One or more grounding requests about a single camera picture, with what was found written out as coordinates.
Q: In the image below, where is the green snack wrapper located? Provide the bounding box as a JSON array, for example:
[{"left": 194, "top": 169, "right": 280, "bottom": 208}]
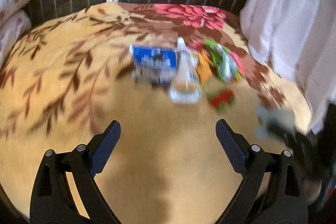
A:
[{"left": 204, "top": 39, "right": 244, "bottom": 83}]

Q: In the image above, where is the rolled pink floral quilt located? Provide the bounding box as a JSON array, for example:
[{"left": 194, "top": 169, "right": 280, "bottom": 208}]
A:
[{"left": 1, "top": 0, "right": 31, "bottom": 65}]

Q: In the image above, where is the red green small wrapper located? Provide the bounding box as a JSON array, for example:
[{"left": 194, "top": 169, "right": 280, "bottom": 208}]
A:
[{"left": 207, "top": 89, "right": 235, "bottom": 112}]

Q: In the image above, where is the blue white snack box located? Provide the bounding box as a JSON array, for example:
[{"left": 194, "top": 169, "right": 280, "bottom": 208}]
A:
[{"left": 129, "top": 45, "right": 178, "bottom": 85}]

